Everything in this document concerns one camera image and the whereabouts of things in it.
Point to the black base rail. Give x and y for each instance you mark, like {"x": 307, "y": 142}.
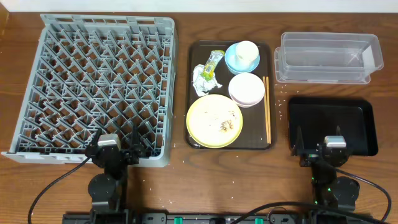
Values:
{"x": 161, "y": 218}

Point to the grey plastic dishwasher rack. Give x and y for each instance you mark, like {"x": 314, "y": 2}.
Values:
{"x": 97, "y": 72}

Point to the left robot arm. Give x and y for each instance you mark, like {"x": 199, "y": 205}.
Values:
{"x": 108, "y": 189}

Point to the white cup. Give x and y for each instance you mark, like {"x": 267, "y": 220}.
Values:
{"x": 246, "y": 53}

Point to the pink bowl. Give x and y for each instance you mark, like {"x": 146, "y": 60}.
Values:
{"x": 246, "y": 89}

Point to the green yellow snack wrapper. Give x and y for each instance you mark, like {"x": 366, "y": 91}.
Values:
{"x": 211, "y": 64}

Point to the clear plastic waste bin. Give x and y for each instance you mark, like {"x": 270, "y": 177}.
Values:
{"x": 327, "y": 57}

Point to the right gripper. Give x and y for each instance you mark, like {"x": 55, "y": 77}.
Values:
{"x": 319, "y": 154}

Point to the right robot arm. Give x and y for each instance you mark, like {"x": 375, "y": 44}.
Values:
{"x": 328, "y": 189}

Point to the black plastic tray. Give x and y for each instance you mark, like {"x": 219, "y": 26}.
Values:
{"x": 319, "y": 117}

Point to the yellow plate with leftovers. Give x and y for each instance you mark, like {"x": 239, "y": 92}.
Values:
{"x": 214, "y": 121}

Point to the white paper napkin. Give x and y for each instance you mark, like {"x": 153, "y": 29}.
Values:
{"x": 201, "y": 85}

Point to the right wooden chopstick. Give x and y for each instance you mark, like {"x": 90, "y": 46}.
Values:
{"x": 268, "y": 111}

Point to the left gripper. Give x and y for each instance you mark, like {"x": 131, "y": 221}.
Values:
{"x": 115, "y": 154}

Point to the light blue saucer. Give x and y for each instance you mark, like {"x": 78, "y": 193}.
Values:
{"x": 231, "y": 62}

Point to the wooden chopstick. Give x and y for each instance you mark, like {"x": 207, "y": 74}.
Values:
{"x": 265, "y": 109}
{"x": 268, "y": 111}

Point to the left wooden chopstick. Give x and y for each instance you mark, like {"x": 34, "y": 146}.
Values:
{"x": 265, "y": 109}

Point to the dark brown serving tray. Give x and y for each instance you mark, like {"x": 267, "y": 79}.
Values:
{"x": 253, "y": 134}

